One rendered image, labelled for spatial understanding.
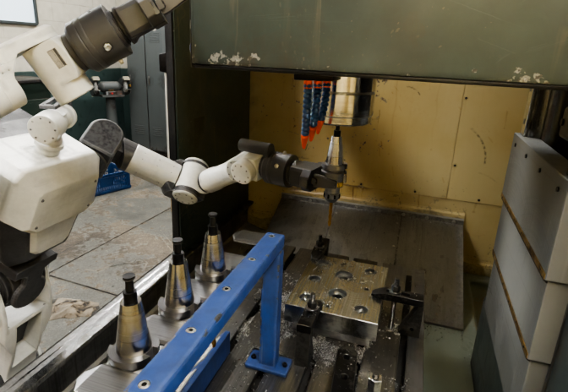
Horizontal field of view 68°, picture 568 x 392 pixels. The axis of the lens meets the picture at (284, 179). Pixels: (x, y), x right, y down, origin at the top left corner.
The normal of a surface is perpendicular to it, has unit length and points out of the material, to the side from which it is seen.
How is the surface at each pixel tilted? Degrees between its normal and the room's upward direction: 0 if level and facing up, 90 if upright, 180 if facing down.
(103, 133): 47
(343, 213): 24
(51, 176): 68
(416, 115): 90
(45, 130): 99
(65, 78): 93
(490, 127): 90
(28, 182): 82
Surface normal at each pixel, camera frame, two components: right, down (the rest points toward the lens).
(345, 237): -0.12, -0.76
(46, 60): 0.23, 0.35
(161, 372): 0.04, -0.95
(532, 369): -0.31, 0.27
